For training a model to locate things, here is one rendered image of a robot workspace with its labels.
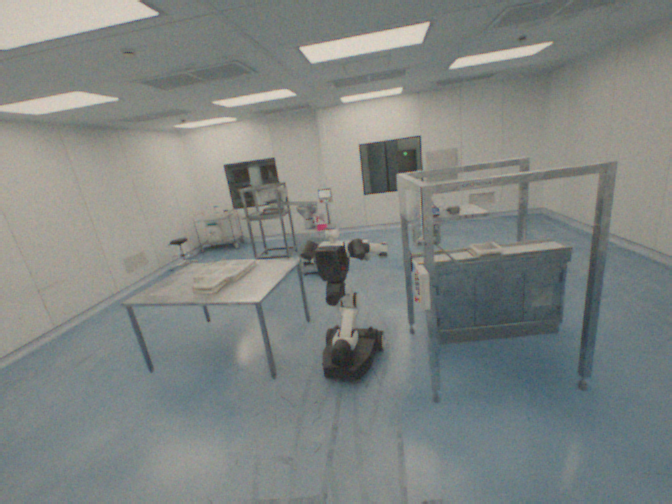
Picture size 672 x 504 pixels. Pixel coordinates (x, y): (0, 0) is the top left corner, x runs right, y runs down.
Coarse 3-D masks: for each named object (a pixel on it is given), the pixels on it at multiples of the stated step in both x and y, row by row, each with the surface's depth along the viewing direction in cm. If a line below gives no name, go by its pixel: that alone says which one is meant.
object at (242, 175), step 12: (228, 168) 793; (240, 168) 789; (252, 168) 785; (264, 168) 781; (228, 180) 802; (240, 180) 798; (252, 180) 794; (264, 180) 791; (276, 180) 787; (252, 192) 804; (240, 204) 818; (252, 204) 814; (264, 204) 810
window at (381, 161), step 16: (368, 144) 734; (384, 144) 730; (400, 144) 726; (416, 144) 722; (368, 160) 745; (384, 160) 741; (400, 160) 736; (416, 160) 732; (368, 176) 756; (384, 176) 752; (368, 192) 768; (384, 192) 763
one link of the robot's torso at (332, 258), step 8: (320, 248) 262; (328, 248) 260; (336, 248) 256; (344, 248) 259; (320, 256) 271; (328, 256) 281; (336, 256) 253; (344, 256) 263; (320, 264) 261; (328, 264) 259; (336, 264) 256; (344, 264) 266; (320, 272) 265; (328, 272) 263; (336, 272) 261; (344, 272) 268; (328, 280) 268; (336, 280) 265
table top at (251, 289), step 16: (192, 272) 378; (256, 272) 347; (272, 272) 340; (288, 272) 337; (160, 288) 340; (176, 288) 333; (224, 288) 315; (240, 288) 309; (256, 288) 304; (272, 288) 300; (128, 304) 312; (144, 304) 307; (160, 304) 302; (176, 304) 297; (192, 304) 293; (208, 304) 289; (224, 304) 284; (240, 304) 280; (256, 304) 276
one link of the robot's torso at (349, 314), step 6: (342, 306) 317; (342, 312) 313; (348, 312) 309; (354, 312) 309; (348, 318) 306; (354, 318) 309; (342, 324) 305; (348, 324) 303; (354, 324) 309; (342, 330) 301; (348, 330) 299; (354, 330) 302; (342, 336) 298; (348, 336) 296
